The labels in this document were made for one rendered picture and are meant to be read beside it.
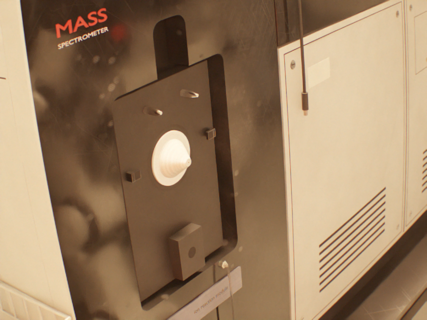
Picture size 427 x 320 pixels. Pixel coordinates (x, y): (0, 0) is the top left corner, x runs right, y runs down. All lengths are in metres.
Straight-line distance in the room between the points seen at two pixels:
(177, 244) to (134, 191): 0.09
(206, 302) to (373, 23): 0.52
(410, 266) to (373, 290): 0.11
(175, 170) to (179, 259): 0.11
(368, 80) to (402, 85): 0.14
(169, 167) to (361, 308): 0.65
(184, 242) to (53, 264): 0.19
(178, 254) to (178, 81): 0.20
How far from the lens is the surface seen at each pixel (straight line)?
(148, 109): 0.82
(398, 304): 1.42
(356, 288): 1.44
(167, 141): 0.86
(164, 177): 0.87
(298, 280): 1.17
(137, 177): 0.83
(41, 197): 0.75
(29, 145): 0.73
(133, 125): 0.82
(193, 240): 0.92
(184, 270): 0.92
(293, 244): 1.12
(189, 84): 0.88
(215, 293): 0.99
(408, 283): 1.48
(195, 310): 0.97
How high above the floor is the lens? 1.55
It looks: 24 degrees down
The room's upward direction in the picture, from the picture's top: 5 degrees counter-clockwise
